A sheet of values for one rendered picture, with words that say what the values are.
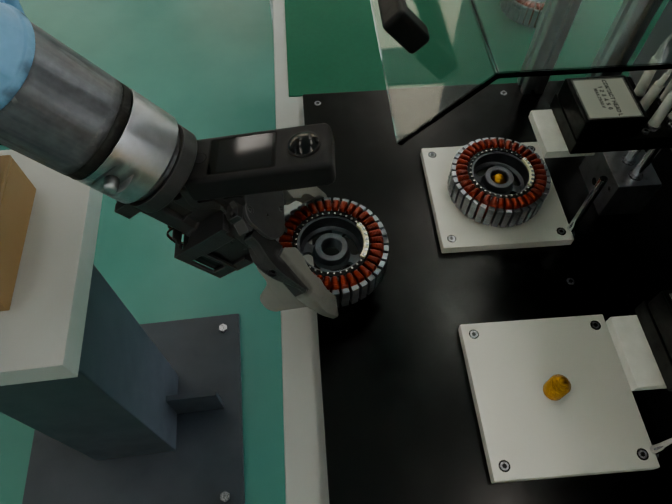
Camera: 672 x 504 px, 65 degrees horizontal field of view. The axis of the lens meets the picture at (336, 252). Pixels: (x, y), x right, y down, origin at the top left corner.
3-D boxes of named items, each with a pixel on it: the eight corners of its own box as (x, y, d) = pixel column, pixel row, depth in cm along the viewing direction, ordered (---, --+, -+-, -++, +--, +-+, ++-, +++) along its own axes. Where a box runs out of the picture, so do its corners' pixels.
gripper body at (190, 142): (228, 216, 53) (120, 156, 45) (292, 178, 49) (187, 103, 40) (225, 284, 49) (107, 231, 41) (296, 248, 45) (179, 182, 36)
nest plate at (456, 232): (441, 253, 60) (443, 248, 59) (419, 154, 68) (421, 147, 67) (570, 245, 61) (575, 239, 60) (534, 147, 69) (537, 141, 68)
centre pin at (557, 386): (546, 401, 50) (556, 392, 48) (540, 381, 51) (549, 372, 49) (566, 399, 50) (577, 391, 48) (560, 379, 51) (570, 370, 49)
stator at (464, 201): (452, 229, 60) (458, 210, 57) (441, 155, 66) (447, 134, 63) (550, 229, 60) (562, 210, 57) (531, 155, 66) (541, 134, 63)
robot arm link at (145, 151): (139, 67, 37) (124, 154, 33) (191, 104, 40) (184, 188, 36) (80, 120, 41) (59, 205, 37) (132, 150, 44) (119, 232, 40)
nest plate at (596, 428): (490, 483, 47) (494, 481, 46) (457, 328, 55) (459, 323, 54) (654, 469, 48) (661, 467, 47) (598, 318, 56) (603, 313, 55)
